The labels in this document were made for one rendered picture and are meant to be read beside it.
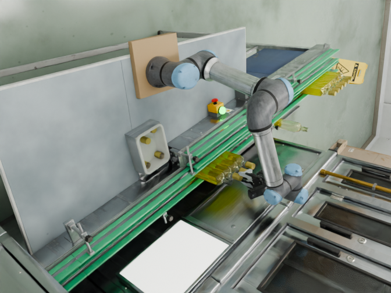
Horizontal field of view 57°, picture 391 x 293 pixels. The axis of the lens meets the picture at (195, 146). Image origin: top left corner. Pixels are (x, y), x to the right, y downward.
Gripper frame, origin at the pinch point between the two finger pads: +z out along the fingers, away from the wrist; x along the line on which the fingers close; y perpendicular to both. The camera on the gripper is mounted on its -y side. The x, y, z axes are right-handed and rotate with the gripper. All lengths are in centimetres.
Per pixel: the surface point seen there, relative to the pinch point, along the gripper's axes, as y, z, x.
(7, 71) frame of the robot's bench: -53, 95, 68
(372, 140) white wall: 553, 108, -322
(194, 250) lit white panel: -43.0, -4.0, -11.5
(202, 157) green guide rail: -1.5, 23.1, 5.9
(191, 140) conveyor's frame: -1.9, 29.0, 15.5
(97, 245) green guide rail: -74, 21, 6
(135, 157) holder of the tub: -34, 37, 22
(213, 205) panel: -14.0, 8.9, -12.4
